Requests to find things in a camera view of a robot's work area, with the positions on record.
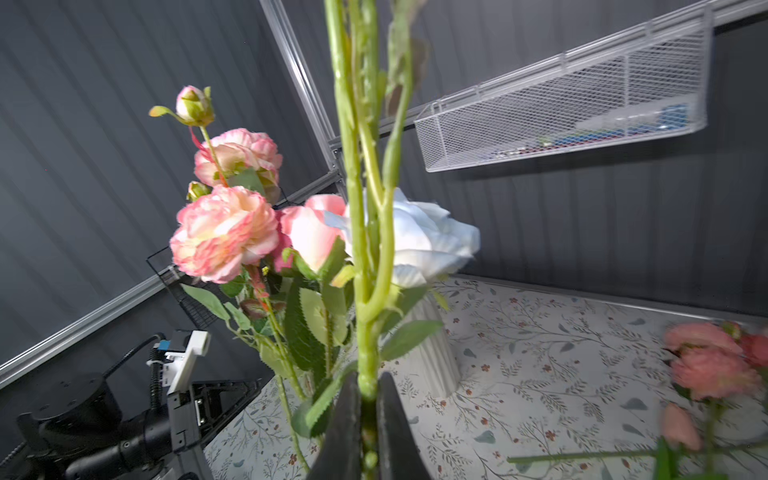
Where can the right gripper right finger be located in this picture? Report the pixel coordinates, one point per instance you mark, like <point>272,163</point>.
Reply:
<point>398,455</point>

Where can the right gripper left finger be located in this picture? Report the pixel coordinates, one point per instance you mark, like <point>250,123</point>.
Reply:
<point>341,456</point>

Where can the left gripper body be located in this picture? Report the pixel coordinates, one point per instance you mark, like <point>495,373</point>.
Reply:
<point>197,416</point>

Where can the white ribbed vase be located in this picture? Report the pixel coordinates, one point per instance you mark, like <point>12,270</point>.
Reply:
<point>433,362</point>

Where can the pink spray rose stem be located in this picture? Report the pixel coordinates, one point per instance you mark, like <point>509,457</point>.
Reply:
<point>229,233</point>

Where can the white rose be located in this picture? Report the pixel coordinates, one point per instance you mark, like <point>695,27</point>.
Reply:
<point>429,243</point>

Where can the single pink rose stem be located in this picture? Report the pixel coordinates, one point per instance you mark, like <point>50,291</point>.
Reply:
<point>372,102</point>

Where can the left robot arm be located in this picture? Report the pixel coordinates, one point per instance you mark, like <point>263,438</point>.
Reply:
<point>78,431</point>

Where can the pile of artificial flowers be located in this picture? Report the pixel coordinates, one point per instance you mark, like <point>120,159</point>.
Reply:
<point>709,365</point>

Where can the floral table mat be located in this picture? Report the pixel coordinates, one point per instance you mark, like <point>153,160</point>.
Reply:
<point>552,386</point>

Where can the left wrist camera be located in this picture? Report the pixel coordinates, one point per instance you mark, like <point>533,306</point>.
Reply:
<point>173,360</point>

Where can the black wire basket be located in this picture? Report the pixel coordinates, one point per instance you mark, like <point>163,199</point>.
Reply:
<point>174,281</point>

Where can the white wire basket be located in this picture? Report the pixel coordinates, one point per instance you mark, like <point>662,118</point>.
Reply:
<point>647,82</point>

